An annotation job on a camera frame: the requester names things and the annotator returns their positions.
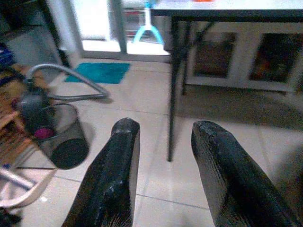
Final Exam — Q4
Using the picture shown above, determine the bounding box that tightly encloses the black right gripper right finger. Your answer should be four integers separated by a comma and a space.
190, 120, 301, 227

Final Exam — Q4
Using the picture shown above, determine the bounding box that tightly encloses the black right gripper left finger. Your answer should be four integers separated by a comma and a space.
62, 117, 141, 227

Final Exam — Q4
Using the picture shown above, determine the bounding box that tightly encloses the teal floor mat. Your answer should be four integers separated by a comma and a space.
64, 62, 131, 85

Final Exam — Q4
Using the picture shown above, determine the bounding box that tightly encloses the black mesh waste bin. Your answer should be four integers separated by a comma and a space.
35, 103, 90, 170

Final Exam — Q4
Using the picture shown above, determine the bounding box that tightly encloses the pink ball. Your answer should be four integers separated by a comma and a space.
34, 127, 55, 140

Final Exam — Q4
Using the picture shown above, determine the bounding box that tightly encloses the black-legged table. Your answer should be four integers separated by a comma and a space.
150, 0, 303, 162

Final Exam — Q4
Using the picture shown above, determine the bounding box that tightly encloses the white cabinet with glass doors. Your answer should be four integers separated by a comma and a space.
184, 22, 303, 93

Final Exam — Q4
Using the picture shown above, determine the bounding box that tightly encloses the light blue and white stand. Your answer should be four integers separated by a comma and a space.
131, 0, 165, 46

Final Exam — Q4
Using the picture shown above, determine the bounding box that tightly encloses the grey metal chair frame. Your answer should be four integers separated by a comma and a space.
25, 63, 111, 102

